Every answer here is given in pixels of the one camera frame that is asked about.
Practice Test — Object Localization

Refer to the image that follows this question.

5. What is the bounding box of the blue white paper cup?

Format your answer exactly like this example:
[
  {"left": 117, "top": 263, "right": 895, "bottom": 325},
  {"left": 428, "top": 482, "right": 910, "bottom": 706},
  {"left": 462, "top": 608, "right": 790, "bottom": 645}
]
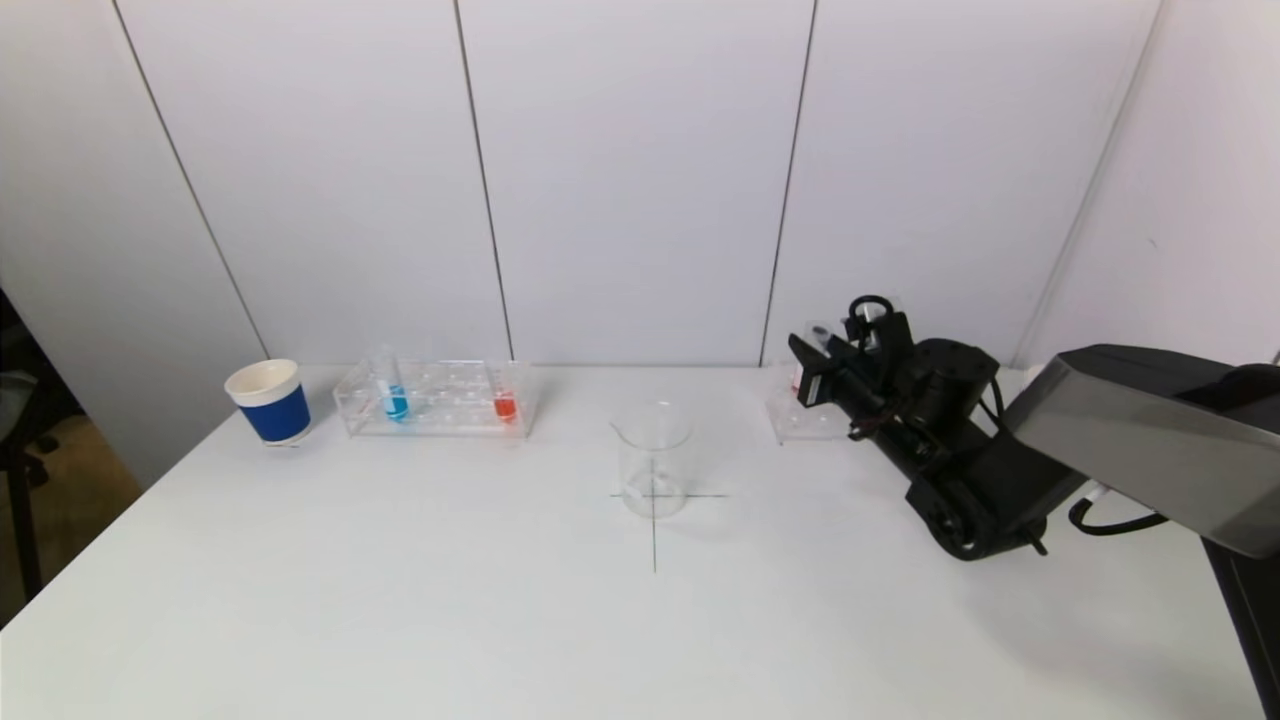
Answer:
[{"left": 225, "top": 359, "right": 313, "bottom": 447}]

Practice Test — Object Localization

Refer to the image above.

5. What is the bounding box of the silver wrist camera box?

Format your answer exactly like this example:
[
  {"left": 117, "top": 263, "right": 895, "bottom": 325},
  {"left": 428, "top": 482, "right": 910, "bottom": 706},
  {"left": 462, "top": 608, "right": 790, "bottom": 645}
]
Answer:
[{"left": 848, "top": 312, "right": 913, "bottom": 386}]

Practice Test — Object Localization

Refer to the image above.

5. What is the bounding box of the test tube with blue pigment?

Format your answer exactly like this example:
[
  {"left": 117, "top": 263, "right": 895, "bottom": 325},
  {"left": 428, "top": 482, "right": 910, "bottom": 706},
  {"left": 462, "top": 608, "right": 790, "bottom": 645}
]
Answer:
[{"left": 375, "top": 347, "right": 412, "bottom": 425}]

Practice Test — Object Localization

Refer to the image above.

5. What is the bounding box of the clear acrylic test tube rack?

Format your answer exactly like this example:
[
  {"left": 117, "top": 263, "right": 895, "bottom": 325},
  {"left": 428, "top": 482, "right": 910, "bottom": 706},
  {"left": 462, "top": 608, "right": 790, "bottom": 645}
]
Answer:
[
  {"left": 768, "top": 365, "right": 851, "bottom": 443},
  {"left": 335, "top": 361, "right": 534, "bottom": 441}
]

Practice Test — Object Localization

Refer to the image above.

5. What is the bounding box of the clear glass beaker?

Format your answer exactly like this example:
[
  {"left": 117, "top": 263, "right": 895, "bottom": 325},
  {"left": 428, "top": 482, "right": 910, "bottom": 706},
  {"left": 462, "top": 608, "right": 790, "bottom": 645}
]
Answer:
[{"left": 610, "top": 402, "right": 693, "bottom": 519}]

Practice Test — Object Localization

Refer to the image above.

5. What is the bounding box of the test tube with red pigment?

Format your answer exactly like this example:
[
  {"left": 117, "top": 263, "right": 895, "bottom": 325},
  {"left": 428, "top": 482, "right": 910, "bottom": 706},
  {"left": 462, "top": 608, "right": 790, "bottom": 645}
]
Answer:
[{"left": 793, "top": 322, "right": 837, "bottom": 396}]

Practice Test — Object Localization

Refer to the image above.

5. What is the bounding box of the black arm cable white plug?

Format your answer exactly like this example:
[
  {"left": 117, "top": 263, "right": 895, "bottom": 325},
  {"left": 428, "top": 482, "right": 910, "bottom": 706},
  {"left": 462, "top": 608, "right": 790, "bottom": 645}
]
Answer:
[{"left": 1068, "top": 488, "right": 1169, "bottom": 537}]

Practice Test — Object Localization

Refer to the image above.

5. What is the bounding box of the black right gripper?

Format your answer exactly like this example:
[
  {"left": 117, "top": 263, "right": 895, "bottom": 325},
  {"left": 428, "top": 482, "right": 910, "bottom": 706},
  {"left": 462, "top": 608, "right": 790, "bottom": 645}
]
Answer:
[{"left": 788, "top": 332, "right": 888, "bottom": 414}]

